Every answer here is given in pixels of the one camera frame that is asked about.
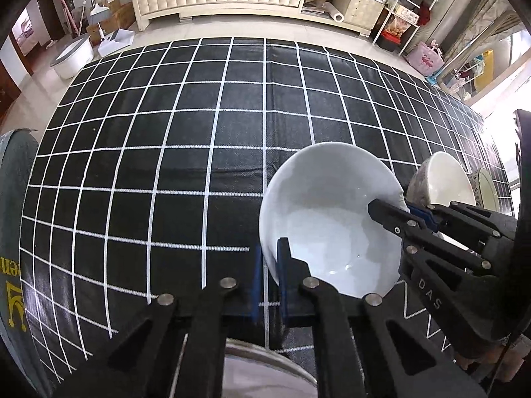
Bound plain white bowl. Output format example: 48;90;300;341
406;151;476;207

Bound dark patterned small bowl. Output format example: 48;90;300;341
469;168;500;212

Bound person's hand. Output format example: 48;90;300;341
455;335;530;383

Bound white bowl red emblem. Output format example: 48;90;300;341
259;142;407;298

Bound cartoon bear print plate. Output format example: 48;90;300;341
221;339;318;398

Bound white wire shelf rack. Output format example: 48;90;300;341
371;0;439;55

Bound white plastic tub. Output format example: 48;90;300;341
50;34;94;80

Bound white paper roll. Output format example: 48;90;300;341
323;2;345;24

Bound cardboard boxes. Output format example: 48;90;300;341
86;0;135;46

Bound pink bag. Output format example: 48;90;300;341
406;39;444;76

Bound grey-green sofa with gold print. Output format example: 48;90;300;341
1;128;38;397

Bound black white grid tablecloth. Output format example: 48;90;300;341
17;38;515;385

